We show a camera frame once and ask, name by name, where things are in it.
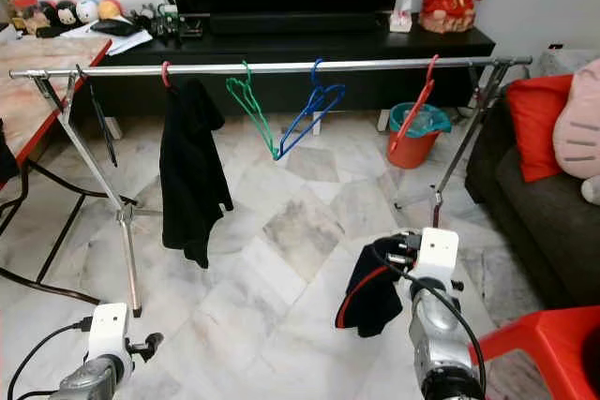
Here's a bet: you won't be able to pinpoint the black T-shirt green logo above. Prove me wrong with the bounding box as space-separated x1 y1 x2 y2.
159 77 235 270
335 236 406 338

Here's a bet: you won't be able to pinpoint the black soundbar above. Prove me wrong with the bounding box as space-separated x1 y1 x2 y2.
208 11 388 38

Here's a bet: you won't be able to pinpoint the black pouch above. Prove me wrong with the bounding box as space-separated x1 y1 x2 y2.
89 21 140 38

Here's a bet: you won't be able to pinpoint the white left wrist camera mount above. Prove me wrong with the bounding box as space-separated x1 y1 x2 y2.
89 303 131 369

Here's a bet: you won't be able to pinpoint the black garment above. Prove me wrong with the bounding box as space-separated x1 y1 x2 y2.
0 142 22 186

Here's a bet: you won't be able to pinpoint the clear jar red lid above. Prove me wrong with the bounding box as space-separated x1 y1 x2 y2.
12 0 41 37

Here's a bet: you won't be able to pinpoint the dark sofa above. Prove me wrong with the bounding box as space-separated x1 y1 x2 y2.
466 91 600 309

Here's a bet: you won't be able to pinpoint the green plastic hanger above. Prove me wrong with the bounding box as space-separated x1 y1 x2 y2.
226 61 283 161

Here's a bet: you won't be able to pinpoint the teal bin liner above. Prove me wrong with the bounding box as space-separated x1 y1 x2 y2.
389 102 453 138

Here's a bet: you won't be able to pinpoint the black round toy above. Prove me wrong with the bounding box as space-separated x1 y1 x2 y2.
53 0 79 30
37 2 58 32

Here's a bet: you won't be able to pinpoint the green circuit board gadget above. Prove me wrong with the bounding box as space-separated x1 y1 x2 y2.
150 2 182 43

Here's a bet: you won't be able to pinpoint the black television console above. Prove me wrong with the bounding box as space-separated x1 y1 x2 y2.
84 25 496 117

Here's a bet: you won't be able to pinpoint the red plastic stool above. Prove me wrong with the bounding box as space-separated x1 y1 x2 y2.
469 304 600 400

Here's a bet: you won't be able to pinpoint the orange round toy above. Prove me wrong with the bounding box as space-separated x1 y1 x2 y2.
97 0 123 22

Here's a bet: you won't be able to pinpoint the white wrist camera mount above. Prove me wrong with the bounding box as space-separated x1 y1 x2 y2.
89 303 131 369
417 227 461 285

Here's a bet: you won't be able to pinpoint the white paper sheets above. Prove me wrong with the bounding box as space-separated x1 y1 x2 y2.
61 21 155 57

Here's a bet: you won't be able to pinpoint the silver clothes rack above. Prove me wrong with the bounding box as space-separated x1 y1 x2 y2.
9 55 533 319

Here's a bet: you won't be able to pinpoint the pink plush cat cushion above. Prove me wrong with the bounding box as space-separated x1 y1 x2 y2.
551 67 600 206

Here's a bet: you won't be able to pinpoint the blue plastic hanger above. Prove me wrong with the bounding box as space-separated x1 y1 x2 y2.
276 58 348 160

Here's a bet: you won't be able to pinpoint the marble top table red edge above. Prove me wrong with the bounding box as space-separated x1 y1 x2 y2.
0 37 113 304

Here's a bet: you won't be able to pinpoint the white round toy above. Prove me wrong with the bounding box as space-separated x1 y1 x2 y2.
75 0 100 25

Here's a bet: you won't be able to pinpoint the red sofa cushion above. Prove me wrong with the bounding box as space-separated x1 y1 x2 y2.
506 72 575 184

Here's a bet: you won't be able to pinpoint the white tissue pack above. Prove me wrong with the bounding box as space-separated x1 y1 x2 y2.
389 0 413 34

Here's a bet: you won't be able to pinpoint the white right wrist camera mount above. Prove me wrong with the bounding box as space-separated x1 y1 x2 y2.
417 227 461 285

